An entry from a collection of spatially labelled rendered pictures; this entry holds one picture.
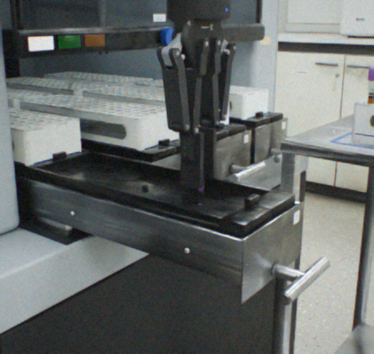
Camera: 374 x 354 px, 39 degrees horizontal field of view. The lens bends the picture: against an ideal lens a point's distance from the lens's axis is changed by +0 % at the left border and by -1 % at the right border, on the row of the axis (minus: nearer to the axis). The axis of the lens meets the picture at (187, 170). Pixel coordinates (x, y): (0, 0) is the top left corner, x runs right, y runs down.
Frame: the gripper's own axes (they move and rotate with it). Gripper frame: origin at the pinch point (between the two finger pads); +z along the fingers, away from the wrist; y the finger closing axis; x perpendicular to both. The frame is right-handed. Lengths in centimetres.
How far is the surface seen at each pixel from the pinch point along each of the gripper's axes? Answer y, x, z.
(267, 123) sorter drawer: -40.1, -11.7, 3.7
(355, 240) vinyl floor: -177, -35, 85
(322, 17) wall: -288, -105, -15
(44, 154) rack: 6.7, -21.7, 1.6
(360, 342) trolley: -57, 6, 56
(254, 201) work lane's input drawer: 4.8, 10.7, 2.2
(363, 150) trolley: -24.5, 12.7, 2.3
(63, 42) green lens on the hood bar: 5.6, -17.5, -13.6
